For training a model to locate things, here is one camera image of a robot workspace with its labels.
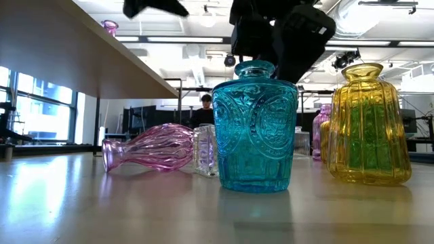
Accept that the pink ribbed glass bottle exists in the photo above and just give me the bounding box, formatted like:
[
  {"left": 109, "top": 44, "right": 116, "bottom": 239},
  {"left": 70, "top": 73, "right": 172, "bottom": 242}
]
[{"left": 311, "top": 103, "right": 332, "bottom": 161}]

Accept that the black background rig frame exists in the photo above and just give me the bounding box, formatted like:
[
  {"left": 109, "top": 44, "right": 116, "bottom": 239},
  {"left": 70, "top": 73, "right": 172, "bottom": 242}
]
[{"left": 176, "top": 86, "right": 355, "bottom": 113}]

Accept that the pink wavy-ribbed glass vase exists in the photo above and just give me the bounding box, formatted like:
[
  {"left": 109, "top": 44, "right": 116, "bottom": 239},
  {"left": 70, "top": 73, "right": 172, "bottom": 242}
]
[{"left": 101, "top": 122, "right": 196, "bottom": 173}]

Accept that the black ceiling track light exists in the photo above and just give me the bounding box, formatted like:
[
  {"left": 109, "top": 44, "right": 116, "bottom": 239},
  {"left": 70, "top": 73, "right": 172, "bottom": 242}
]
[{"left": 358, "top": 0, "right": 419, "bottom": 15}]

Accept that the teal medallion-embossed glass jar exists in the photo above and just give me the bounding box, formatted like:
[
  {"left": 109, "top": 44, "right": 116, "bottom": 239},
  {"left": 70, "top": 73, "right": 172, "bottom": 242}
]
[{"left": 212, "top": 60, "right": 300, "bottom": 194}]

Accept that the clear patterned glass vase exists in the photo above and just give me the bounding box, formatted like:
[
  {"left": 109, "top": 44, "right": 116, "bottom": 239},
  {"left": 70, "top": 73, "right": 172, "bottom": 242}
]
[{"left": 192, "top": 123, "right": 220, "bottom": 178}]

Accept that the wooden shelf board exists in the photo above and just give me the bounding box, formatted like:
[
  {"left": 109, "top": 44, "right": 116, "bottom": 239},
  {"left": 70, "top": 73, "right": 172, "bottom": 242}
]
[{"left": 0, "top": 0, "right": 180, "bottom": 100}]

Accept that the large window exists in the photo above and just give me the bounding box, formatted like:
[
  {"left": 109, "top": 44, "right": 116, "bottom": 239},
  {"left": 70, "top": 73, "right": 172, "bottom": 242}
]
[{"left": 0, "top": 66, "right": 85, "bottom": 146}]

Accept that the pink flared diamond-cut vase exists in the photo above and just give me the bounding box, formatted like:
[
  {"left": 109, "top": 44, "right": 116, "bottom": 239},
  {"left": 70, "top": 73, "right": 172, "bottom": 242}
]
[{"left": 100, "top": 19, "right": 119, "bottom": 37}]

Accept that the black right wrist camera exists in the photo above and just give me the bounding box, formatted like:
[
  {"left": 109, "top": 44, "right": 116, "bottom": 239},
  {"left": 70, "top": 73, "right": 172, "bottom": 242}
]
[{"left": 231, "top": 13, "right": 273, "bottom": 58}]

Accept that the person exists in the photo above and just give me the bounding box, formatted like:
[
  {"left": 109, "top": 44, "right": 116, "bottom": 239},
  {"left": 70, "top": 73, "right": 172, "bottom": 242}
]
[{"left": 190, "top": 94, "right": 215, "bottom": 129}]

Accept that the black clamp-mounted light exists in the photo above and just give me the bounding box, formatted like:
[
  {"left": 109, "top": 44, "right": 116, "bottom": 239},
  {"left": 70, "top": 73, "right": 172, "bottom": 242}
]
[{"left": 331, "top": 49, "right": 362, "bottom": 70}]

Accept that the silver ceiling duct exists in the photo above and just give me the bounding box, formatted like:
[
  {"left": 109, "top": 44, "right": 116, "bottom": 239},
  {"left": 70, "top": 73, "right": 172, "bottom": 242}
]
[{"left": 304, "top": 0, "right": 380, "bottom": 70}]

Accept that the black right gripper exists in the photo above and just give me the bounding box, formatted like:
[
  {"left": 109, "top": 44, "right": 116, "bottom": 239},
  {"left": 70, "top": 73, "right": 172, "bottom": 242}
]
[{"left": 229, "top": 0, "right": 337, "bottom": 85}]

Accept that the yellow ribbed glass bottle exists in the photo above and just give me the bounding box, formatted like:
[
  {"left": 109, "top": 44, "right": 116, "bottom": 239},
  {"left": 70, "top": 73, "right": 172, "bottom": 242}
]
[{"left": 319, "top": 121, "right": 332, "bottom": 163}]

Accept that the black monitor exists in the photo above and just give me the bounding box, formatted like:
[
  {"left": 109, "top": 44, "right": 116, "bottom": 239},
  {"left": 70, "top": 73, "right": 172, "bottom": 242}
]
[{"left": 122, "top": 104, "right": 157, "bottom": 135}]

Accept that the yellow large fluted vase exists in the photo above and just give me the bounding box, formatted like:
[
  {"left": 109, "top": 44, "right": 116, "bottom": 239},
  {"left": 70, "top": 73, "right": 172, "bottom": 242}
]
[{"left": 326, "top": 62, "right": 413, "bottom": 186}]

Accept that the black background equipment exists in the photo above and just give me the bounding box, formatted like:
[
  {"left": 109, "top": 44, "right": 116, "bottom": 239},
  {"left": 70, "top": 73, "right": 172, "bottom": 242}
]
[{"left": 0, "top": 101, "right": 34, "bottom": 143}]

